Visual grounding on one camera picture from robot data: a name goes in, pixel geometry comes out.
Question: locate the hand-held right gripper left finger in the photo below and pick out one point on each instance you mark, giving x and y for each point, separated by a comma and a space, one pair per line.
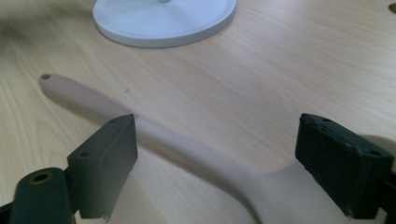
99, 174

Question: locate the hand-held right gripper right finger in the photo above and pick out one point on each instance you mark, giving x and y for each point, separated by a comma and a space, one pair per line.
342, 168

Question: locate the white round lamp base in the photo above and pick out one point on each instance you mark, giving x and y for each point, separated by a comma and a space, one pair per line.
163, 20

